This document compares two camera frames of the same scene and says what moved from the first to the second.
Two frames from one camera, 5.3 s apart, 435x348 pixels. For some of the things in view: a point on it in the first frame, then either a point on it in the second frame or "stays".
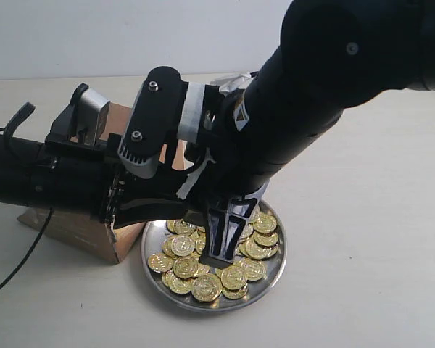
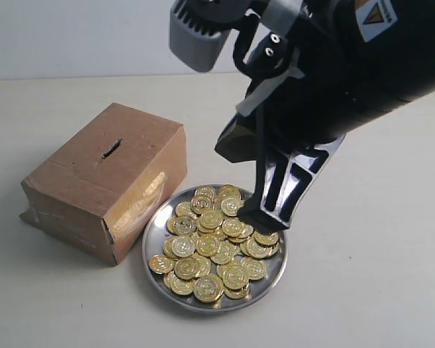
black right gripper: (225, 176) to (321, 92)
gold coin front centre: (206, 287) stays
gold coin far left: (159, 262) stays
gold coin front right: (252, 270) stays
